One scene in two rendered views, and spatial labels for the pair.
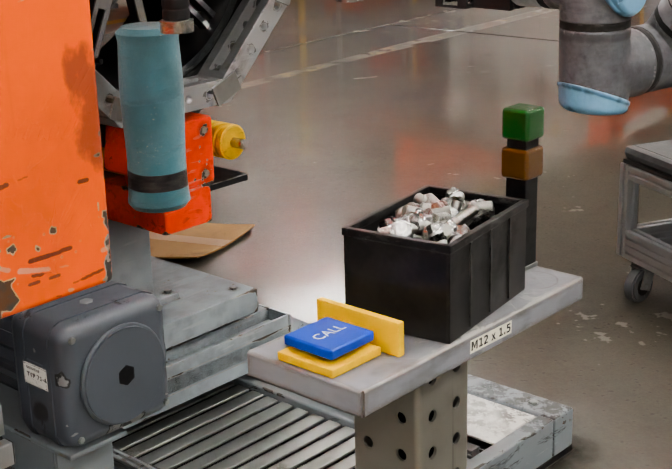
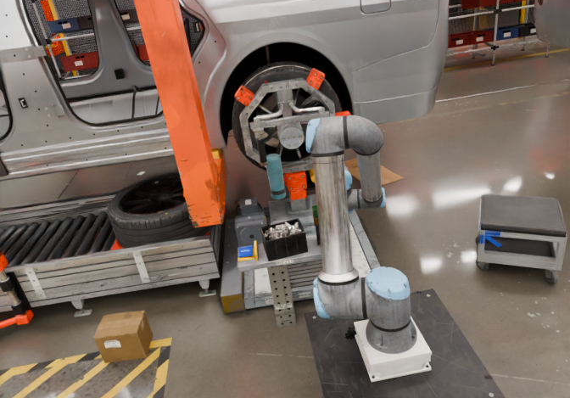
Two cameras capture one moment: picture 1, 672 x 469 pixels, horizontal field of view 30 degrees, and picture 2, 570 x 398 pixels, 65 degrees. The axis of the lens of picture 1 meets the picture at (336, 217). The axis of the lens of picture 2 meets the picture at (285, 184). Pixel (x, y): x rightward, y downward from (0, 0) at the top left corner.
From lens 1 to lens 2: 164 cm
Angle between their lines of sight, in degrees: 44
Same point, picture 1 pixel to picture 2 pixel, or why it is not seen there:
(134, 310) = (255, 222)
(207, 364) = (310, 230)
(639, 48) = (351, 198)
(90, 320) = (243, 223)
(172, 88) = (275, 172)
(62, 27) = (204, 176)
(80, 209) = (212, 210)
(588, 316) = (456, 245)
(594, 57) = not seen: hidden behind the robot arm
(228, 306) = not seen: hidden behind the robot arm
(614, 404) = (417, 279)
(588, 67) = not seen: hidden behind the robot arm
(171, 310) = (305, 214)
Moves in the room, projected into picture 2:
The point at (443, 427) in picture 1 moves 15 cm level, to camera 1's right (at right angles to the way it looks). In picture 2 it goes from (278, 277) to (300, 288)
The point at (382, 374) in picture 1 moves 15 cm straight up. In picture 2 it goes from (247, 264) to (241, 238)
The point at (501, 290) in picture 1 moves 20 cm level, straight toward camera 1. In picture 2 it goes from (293, 251) to (260, 271)
